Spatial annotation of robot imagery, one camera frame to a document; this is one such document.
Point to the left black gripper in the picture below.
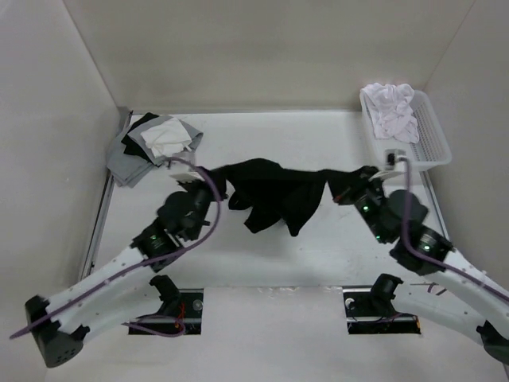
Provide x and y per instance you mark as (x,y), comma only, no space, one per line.
(205,185)

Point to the grey folded tank top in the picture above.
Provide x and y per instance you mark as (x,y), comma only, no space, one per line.
(128,170)

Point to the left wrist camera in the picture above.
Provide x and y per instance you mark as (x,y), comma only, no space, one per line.
(181,170)

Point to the black tank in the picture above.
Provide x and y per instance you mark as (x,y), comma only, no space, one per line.
(135,145)
(274,193)

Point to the white folded tank top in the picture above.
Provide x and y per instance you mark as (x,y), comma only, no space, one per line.
(166,139)

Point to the white tank top in basket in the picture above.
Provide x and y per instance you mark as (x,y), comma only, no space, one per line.
(390,111)

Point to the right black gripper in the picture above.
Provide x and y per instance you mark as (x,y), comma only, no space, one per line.
(368,183)

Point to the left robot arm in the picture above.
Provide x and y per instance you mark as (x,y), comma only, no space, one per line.
(132,285)

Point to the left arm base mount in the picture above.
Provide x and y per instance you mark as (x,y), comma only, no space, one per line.
(179,314)

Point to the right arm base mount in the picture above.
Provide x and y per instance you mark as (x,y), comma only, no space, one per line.
(369,309)

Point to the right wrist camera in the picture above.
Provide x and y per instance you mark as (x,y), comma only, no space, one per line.
(395,165)

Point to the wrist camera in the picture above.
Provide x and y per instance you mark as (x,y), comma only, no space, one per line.
(395,165)
(181,170)

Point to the black folded tank top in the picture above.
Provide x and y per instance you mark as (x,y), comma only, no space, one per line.
(135,145)

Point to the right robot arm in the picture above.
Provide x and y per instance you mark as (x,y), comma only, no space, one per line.
(481,310)

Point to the white plastic basket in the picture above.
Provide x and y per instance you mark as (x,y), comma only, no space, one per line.
(430,151)

